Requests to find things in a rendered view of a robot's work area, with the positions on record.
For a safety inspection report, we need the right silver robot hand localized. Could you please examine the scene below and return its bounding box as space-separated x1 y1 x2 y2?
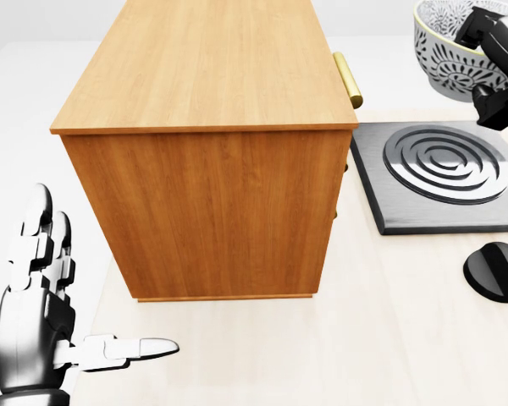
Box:
454 4 508 132

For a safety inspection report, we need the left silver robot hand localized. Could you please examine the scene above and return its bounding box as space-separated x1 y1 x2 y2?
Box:
0 183 180 396

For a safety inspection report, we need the black white patterned bowl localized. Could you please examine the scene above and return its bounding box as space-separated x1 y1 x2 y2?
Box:
412 0 508 104

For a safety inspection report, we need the wooden cabinet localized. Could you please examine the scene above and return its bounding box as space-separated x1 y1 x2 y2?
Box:
49 0 360 304

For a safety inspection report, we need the flat dark stove plate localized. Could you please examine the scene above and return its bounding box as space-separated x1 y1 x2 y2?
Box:
349 120 508 236

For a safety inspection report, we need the round black knob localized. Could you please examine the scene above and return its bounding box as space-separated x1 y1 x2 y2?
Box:
462 241 508 305

